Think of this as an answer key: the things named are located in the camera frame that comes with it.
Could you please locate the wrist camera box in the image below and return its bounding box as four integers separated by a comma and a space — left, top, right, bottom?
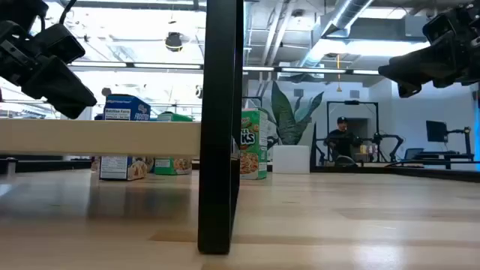
422, 12, 458, 43
32, 23, 86, 65

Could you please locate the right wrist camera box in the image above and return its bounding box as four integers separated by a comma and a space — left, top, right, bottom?
422, 12, 458, 43

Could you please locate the black shelf side panel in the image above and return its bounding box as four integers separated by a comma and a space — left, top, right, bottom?
197, 0, 245, 255

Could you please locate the Apple Jacks cereal box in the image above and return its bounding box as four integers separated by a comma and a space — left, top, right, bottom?
154, 110, 194, 176
239, 108, 269, 181

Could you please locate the green snake plant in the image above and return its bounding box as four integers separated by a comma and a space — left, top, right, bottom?
260, 80, 326, 146

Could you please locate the black background gantry frame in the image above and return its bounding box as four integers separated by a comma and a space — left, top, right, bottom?
325, 100, 380, 166

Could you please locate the light wooden shelf board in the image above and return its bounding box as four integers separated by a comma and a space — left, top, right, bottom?
0, 118, 203, 157

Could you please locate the yellow hanging cord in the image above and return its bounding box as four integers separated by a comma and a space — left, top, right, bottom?
335, 54, 343, 93

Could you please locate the person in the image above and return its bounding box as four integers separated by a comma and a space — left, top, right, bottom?
323, 115, 364, 166

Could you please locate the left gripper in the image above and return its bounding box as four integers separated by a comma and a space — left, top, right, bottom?
0, 20, 98, 119

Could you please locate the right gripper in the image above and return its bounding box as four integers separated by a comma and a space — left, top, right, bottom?
377, 2, 480, 98

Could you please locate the Frosted Flakes cereal box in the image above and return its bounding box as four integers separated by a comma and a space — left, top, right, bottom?
99, 93, 152, 182

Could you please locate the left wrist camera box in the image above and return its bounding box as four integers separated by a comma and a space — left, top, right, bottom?
32, 23, 86, 65

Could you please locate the white plant pot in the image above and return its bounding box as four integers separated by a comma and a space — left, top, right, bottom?
272, 145, 311, 175

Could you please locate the linear ceiling light strip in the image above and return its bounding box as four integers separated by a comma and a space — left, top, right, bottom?
69, 61, 380, 76

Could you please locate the black background desk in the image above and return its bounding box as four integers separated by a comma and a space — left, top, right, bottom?
403, 149, 476, 170

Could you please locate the black monitor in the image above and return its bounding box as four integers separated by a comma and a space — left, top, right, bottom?
425, 120, 449, 143

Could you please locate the round black ceiling lamp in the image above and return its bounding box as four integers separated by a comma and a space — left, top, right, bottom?
164, 31, 185, 53

